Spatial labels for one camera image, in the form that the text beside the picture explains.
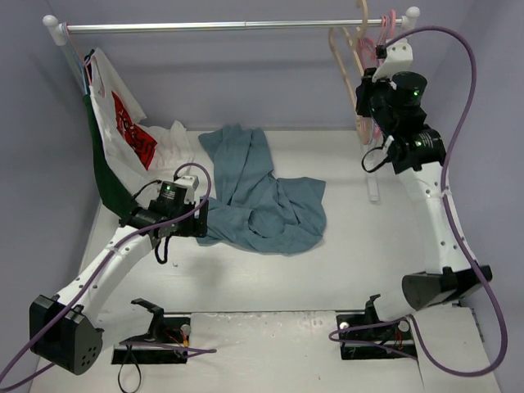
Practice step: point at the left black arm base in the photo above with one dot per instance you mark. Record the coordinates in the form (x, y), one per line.
(163, 331)

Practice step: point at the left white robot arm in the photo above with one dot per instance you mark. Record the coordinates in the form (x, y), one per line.
(68, 329)

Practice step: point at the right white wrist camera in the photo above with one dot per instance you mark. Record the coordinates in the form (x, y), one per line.
(396, 57)

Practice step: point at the dark green garment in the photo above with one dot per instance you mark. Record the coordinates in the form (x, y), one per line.
(114, 196)

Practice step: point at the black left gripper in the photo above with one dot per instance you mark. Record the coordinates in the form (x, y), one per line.
(201, 221)

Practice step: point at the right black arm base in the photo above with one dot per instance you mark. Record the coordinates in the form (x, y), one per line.
(361, 336)

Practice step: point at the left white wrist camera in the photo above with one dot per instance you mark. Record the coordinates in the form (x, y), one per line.
(189, 183)

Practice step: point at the beige wooden hanger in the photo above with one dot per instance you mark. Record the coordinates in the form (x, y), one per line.
(352, 39)

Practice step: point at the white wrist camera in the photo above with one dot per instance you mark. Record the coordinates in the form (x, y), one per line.
(189, 183)
(396, 57)

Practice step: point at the white t shirt red print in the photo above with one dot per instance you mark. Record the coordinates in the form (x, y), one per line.
(135, 153)

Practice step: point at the pink wire hangers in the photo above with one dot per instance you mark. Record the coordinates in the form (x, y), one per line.
(366, 49)

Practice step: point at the silver clothes rail rack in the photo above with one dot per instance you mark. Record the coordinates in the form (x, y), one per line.
(277, 74)

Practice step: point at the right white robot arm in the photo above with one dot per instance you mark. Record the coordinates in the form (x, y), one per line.
(417, 155)

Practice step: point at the teal blue t shirt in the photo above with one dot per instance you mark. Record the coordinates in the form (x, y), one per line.
(252, 209)

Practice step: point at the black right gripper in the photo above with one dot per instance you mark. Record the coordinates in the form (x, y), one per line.
(364, 96)

